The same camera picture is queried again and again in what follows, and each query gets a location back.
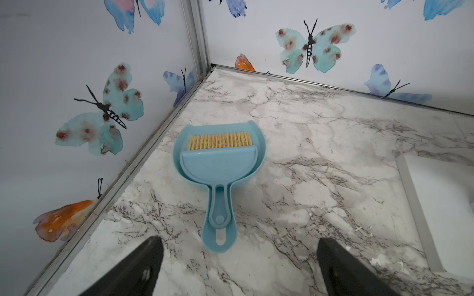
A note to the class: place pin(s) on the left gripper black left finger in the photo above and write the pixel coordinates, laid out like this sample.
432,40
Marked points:
135,275

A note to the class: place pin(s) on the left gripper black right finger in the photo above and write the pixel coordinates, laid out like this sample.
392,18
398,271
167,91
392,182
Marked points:
344,275

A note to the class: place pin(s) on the white tiered display stand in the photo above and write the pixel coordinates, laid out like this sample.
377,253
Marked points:
441,198

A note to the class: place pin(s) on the teal dustpan brush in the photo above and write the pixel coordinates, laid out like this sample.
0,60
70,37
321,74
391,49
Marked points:
219,157

